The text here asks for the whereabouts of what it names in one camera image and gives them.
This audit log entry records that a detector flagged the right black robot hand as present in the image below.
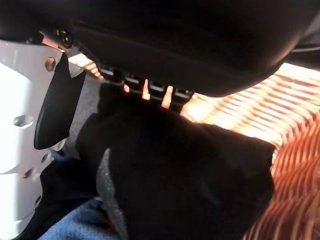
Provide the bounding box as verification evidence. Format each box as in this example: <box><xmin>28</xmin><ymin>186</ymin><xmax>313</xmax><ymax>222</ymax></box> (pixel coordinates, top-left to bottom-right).
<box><xmin>0</xmin><ymin>0</ymin><xmax>320</xmax><ymax>240</ymax></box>

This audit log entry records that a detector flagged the black garment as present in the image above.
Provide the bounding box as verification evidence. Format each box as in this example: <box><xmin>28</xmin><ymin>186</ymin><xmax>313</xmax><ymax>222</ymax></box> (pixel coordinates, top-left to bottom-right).
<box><xmin>74</xmin><ymin>84</ymin><xmax>276</xmax><ymax>240</ymax></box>

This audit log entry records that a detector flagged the blue garment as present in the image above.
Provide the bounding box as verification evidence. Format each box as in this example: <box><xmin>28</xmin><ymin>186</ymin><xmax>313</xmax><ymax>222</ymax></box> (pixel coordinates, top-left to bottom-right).
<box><xmin>37</xmin><ymin>149</ymin><xmax>131</xmax><ymax>240</ymax></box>

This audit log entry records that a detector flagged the rectangular wicker laundry basket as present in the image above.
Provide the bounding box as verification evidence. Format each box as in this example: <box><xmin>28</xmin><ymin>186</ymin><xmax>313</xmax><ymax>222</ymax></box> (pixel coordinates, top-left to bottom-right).
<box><xmin>67</xmin><ymin>53</ymin><xmax>320</xmax><ymax>240</ymax></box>

